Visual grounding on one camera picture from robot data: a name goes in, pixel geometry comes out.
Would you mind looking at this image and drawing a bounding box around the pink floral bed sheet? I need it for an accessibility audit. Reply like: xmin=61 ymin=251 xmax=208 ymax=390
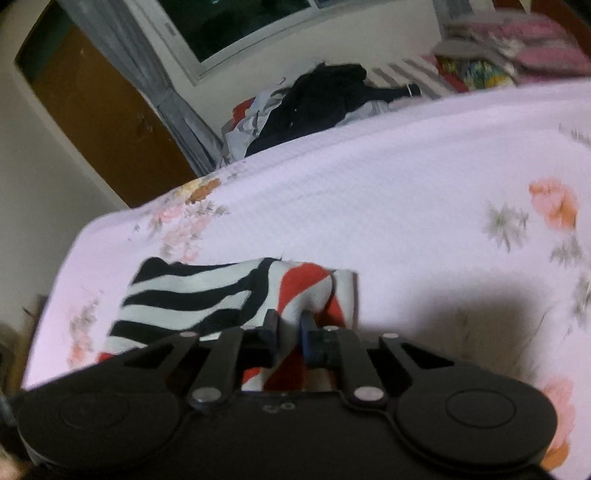
xmin=23 ymin=80 xmax=590 ymax=479

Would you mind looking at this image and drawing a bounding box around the folded pink grey bedding stack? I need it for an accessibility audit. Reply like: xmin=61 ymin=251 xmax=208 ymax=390
xmin=432 ymin=10 xmax=590 ymax=91

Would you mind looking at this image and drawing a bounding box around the white framed window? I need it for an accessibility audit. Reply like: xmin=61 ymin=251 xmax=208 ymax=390
xmin=121 ymin=0 xmax=440 ymax=86

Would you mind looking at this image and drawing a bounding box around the striped knit child sweater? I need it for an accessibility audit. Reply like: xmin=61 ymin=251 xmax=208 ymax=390
xmin=98 ymin=257 xmax=356 ymax=392

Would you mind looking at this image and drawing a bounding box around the brown wooden door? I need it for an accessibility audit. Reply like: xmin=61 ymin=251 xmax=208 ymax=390
xmin=15 ymin=1 xmax=196 ymax=207

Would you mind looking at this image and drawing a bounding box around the grey striped mattress cloth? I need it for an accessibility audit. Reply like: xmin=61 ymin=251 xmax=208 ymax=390
xmin=368 ymin=56 xmax=457 ymax=100

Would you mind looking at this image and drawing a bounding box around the black clothes pile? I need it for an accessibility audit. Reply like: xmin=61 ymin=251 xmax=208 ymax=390
xmin=246 ymin=64 xmax=422 ymax=156

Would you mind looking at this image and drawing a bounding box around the left grey curtain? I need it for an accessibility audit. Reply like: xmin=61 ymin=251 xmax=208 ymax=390
xmin=60 ymin=0 xmax=225 ymax=176

